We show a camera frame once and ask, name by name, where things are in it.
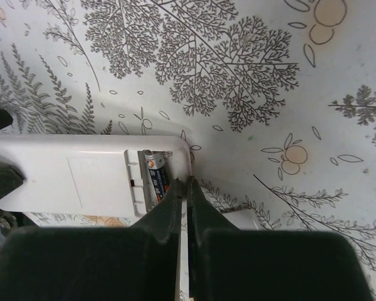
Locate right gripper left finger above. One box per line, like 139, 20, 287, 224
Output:
0, 180, 182, 300

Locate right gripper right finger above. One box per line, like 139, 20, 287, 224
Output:
187, 177, 372, 300

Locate floral tablecloth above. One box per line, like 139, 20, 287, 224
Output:
0, 1, 376, 300

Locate white battery cover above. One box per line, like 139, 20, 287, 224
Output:
221, 209, 261, 231

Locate grey white remote control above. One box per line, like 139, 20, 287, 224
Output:
0, 134, 192, 218

